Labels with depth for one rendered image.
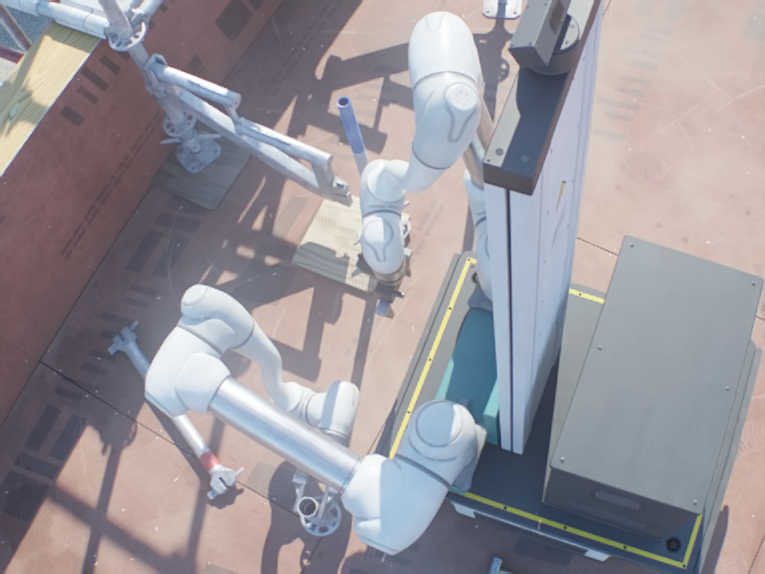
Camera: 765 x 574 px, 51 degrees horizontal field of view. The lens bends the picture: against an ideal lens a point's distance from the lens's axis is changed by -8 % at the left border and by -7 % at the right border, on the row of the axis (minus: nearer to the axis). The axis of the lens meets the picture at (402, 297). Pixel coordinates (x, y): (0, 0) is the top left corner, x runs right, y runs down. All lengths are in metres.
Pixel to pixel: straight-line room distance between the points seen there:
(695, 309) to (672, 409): 0.23
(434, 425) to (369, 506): 0.24
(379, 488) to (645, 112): 1.79
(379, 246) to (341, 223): 0.89
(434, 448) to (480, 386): 0.36
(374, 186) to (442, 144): 0.51
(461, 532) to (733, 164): 1.57
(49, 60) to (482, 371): 1.66
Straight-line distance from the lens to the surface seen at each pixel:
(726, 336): 1.93
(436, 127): 1.66
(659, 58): 3.35
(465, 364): 2.30
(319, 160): 2.66
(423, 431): 1.98
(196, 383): 2.04
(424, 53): 1.75
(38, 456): 3.10
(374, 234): 2.09
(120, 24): 2.68
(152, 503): 2.87
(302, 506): 2.48
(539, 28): 0.96
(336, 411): 2.45
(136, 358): 2.97
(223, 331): 2.08
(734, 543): 2.71
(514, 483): 2.32
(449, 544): 2.63
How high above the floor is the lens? 2.61
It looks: 67 degrees down
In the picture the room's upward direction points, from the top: 18 degrees counter-clockwise
